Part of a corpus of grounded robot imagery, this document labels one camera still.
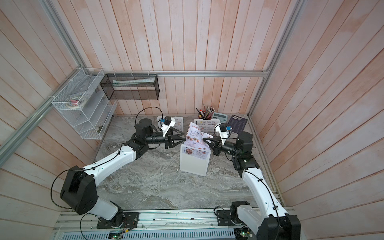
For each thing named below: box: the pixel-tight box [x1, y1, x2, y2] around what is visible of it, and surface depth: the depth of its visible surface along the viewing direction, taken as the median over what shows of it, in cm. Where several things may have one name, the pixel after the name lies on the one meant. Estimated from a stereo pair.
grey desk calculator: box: [212, 112, 228, 124], surface depth 117 cm
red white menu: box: [182, 121, 214, 160], surface depth 78 cm
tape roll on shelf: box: [66, 96, 86, 109], surface depth 76 cm
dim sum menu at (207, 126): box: [193, 119, 221, 137], surface depth 92 cm
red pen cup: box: [195, 103, 215, 120], surface depth 106 cm
